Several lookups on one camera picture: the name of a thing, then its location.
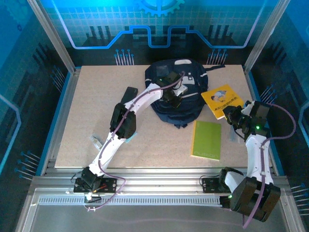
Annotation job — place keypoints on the grey metal panel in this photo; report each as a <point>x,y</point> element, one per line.
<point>157,218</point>

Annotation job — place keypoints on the black controller box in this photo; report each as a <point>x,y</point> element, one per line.
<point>225,201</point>

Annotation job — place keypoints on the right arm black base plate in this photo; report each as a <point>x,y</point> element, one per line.
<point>207,186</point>

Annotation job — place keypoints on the green notebook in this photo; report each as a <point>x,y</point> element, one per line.
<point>206,140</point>

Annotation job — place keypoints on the yellow book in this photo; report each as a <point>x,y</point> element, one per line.
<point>217,99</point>

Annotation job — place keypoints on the small clear plastic item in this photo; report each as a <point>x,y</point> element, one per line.
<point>96,142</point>

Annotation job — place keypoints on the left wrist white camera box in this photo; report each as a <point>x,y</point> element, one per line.
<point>182,89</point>

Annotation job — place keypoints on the aluminium frame post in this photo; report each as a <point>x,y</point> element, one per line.
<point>265,36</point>
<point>55,36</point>

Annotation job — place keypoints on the light blue sticky note pad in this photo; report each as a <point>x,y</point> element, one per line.
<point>130,140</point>

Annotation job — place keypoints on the aluminium frame beam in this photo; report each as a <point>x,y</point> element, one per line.
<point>157,181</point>

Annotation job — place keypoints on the clear plastic stationery pack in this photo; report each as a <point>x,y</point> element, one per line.
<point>233,136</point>

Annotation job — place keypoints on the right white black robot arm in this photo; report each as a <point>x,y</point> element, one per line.
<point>256,157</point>

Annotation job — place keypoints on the black pencil case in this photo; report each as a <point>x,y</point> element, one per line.
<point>129,93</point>

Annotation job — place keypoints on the aluminium table side rail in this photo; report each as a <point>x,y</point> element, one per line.
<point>250,82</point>
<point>62,125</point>

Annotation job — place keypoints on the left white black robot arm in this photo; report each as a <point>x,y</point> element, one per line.
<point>120,120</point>

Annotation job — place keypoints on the navy blue backpack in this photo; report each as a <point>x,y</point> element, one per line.
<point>188,111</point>

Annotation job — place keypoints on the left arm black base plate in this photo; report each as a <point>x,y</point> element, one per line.
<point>111,186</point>

